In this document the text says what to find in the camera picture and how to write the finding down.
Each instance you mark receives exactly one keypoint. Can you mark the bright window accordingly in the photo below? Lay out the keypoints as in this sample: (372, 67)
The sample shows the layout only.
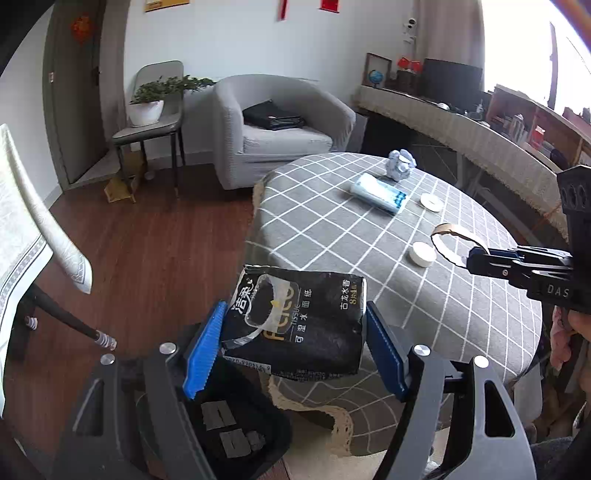
(517, 41)

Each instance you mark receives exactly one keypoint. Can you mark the grey armchair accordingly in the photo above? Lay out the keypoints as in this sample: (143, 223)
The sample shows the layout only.
(286, 147)

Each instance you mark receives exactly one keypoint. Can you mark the black tissue packet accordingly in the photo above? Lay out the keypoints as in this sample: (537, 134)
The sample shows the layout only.
(295, 323)

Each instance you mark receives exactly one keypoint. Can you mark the crumpled blue white paper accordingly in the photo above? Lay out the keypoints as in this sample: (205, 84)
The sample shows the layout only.
(400, 164)

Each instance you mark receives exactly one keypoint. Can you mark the beige floor mat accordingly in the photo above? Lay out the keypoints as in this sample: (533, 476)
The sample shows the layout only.
(314, 443)

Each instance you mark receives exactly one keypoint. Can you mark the wooden desk shelf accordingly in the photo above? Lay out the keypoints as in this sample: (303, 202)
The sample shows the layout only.
(503, 106)

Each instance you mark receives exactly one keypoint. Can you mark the black bag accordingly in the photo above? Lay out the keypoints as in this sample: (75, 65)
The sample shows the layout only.
(272, 115)

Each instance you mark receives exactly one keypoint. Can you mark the side table, white cloth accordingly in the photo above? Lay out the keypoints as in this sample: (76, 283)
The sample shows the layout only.
(18, 230)

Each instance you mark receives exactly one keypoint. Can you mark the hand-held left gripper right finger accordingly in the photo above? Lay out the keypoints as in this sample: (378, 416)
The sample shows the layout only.
(383, 350)

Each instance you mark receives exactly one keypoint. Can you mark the cardboard box on floor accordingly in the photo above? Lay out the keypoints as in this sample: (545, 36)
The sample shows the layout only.
(122, 187)

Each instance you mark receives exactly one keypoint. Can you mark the person's right hand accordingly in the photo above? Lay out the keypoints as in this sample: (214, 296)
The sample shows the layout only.
(581, 323)

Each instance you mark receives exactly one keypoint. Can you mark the white round lid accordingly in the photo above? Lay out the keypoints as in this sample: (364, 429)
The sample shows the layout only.
(430, 202)

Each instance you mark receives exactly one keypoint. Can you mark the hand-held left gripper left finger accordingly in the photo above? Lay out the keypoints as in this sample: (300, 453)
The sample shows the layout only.
(203, 350)

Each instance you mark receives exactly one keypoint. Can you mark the long desk, beige cloth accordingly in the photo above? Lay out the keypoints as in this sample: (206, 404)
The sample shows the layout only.
(461, 129)

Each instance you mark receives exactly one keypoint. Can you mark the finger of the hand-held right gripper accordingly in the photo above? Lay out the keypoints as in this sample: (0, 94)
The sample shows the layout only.
(489, 270)
(503, 253)

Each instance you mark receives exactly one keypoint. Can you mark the black waste bin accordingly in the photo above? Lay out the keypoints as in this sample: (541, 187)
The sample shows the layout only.
(277, 429)

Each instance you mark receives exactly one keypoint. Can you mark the white round cap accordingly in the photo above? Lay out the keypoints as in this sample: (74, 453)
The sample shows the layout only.
(422, 254)

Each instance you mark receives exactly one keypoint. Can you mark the small blue globe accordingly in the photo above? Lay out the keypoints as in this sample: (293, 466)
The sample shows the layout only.
(376, 78)

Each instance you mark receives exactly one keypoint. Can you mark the small red flags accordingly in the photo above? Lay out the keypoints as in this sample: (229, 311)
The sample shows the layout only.
(408, 64)

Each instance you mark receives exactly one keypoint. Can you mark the white security camera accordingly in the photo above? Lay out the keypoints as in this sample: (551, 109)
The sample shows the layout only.
(410, 26)

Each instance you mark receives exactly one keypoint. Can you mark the wall calendar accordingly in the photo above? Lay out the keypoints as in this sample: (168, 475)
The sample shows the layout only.
(164, 4)

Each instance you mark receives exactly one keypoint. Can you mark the grey door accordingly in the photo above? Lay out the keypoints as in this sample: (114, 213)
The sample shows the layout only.
(74, 115)

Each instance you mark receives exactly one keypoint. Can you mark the round table, grey checked cloth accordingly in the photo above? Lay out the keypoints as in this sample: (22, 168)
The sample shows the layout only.
(323, 221)

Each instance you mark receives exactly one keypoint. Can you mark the potted plant in white pot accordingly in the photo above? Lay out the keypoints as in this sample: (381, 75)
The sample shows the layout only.
(145, 113)

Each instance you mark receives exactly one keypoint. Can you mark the dark table leg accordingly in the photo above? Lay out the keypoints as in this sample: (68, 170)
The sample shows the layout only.
(64, 314)

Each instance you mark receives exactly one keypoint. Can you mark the black monitor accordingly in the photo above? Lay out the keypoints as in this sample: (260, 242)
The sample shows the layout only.
(452, 83)

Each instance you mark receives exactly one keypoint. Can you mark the grey dining chair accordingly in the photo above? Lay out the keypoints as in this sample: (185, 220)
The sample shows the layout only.
(147, 131)

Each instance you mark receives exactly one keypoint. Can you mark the framed picture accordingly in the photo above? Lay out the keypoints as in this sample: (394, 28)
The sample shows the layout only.
(377, 61)

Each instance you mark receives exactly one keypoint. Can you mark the white blue tissue packet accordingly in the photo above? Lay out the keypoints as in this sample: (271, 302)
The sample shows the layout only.
(376, 191)

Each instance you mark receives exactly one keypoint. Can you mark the red paper door decoration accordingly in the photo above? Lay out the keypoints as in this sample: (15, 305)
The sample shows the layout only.
(81, 28)

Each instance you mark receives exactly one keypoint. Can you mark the red wall scroll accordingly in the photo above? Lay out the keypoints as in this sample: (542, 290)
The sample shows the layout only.
(282, 9)
(330, 4)

